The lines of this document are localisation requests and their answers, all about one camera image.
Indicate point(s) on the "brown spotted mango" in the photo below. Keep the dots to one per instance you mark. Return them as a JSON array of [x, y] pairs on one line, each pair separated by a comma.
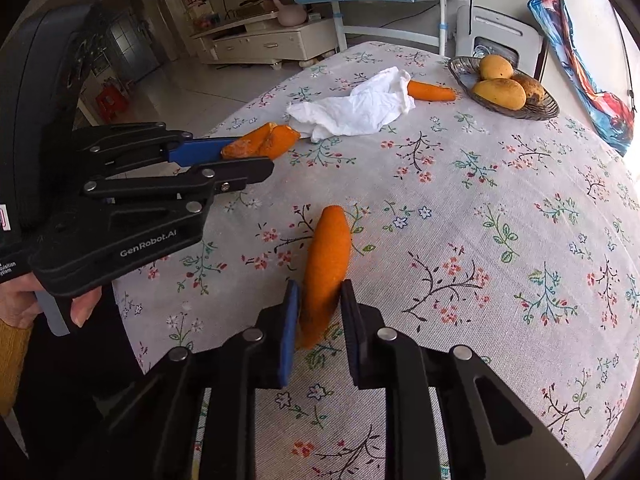
[[534, 89]]

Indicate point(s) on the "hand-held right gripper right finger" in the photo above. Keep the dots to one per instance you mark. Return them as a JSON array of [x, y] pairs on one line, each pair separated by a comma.
[[351, 332]]

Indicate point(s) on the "colourful printed cloth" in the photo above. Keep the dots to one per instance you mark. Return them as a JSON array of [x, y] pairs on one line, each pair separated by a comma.
[[580, 70]]

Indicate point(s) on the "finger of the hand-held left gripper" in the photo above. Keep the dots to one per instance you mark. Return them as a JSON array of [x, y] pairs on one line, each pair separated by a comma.
[[200, 150], [235, 175]]

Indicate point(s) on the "orange peel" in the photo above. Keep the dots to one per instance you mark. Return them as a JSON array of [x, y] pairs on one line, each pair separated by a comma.
[[265, 142]]

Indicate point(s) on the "large white tissue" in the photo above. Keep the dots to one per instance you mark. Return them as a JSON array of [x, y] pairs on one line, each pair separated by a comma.
[[360, 105]]

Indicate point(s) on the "orange carrot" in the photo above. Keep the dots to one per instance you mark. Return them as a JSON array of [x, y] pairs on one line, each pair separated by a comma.
[[432, 91]]

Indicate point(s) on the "red plastic stool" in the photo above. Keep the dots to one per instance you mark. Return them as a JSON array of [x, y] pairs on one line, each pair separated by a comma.
[[111, 102]]

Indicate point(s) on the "floral tablecloth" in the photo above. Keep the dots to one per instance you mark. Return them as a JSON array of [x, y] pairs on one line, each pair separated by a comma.
[[450, 260]]

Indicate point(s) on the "white tv cabinet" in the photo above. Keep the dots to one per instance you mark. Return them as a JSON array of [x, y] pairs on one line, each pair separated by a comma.
[[270, 40]]

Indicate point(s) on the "pale pink jug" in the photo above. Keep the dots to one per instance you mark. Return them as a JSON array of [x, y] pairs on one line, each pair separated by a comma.
[[290, 10]]

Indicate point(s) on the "person's left hand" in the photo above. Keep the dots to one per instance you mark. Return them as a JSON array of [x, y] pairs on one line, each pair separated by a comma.
[[85, 307]]

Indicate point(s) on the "yellow mango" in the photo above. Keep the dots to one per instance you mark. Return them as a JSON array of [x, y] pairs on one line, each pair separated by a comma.
[[500, 94], [496, 66]]

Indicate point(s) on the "white air purifier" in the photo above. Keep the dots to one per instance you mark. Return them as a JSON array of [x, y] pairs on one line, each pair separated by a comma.
[[500, 30]]

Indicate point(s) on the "dark glass fruit bowl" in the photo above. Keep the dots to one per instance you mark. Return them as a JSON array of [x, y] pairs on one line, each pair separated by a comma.
[[540, 110]]

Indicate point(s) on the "large carrot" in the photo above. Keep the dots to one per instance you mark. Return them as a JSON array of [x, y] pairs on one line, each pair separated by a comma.
[[325, 260]]

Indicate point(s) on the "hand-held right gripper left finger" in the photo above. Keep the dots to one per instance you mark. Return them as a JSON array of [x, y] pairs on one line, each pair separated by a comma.
[[289, 332]]

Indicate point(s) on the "person's left forearm orange sleeve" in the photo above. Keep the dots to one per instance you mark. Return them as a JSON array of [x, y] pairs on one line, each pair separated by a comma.
[[12, 365]]

